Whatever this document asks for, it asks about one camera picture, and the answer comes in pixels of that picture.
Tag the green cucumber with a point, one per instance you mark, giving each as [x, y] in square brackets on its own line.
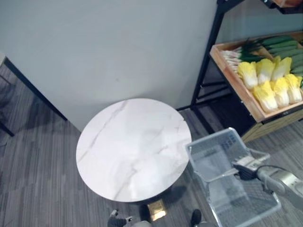
[290, 54]
[287, 49]
[297, 66]
[278, 39]
[282, 44]

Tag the round white marble table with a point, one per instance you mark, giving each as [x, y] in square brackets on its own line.
[132, 151]

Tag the black metal furniture frame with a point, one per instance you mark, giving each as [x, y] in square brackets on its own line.
[6, 111]

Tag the silver robot leg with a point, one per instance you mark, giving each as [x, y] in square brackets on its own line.
[144, 224]
[206, 224]

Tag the silver left robot leg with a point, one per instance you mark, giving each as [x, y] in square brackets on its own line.
[144, 224]

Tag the yellow napa cabbage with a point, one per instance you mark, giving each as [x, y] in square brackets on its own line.
[248, 75]
[280, 68]
[266, 98]
[281, 93]
[294, 89]
[264, 71]

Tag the silver right robot leg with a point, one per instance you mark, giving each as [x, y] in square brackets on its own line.
[206, 224]

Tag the bunch of green scallions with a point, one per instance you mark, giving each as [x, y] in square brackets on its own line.
[246, 53]

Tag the grey plastic shopping basket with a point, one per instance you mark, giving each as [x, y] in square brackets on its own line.
[239, 201]

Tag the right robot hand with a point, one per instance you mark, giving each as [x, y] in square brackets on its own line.
[246, 169]

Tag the gold metal table base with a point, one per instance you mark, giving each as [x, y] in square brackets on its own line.
[156, 210]

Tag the dark right robot foot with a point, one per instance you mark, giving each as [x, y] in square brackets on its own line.
[196, 216]

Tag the wooden crate with orange contents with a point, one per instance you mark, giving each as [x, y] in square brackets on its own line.
[282, 2]

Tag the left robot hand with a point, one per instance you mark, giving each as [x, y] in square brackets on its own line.
[116, 221]

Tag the wooden vegetable crate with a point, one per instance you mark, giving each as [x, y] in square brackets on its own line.
[233, 80]

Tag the wooden shelf base panel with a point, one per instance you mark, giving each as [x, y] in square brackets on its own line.
[272, 126]

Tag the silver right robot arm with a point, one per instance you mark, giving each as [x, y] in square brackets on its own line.
[282, 181]

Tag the black metal shelf frame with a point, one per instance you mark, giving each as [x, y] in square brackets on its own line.
[208, 54]

